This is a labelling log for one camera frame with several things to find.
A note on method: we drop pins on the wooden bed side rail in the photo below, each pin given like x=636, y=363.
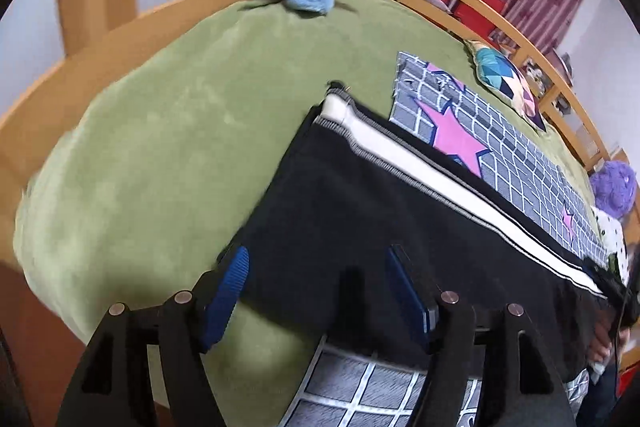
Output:
x=545, y=57

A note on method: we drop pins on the black pants with white stripe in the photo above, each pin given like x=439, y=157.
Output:
x=340, y=207

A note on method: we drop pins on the white dotted cloth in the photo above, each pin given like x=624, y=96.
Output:
x=614, y=239

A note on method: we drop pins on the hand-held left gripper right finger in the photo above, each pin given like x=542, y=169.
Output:
x=407, y=299

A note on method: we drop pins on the green fleece blanket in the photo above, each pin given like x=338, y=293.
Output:
x=175, y=117

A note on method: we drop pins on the colourful geometric pillow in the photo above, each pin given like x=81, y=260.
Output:
x=505, y=79

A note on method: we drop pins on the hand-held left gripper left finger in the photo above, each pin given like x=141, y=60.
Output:
x=227, y=297

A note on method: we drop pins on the grey grid blanket pink stars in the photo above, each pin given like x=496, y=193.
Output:
x=505, y=142

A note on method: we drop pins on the purple plush toy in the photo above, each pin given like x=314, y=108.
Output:
x=614, y=184

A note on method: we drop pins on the person's right hand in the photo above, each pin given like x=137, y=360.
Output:
x=602, y=337

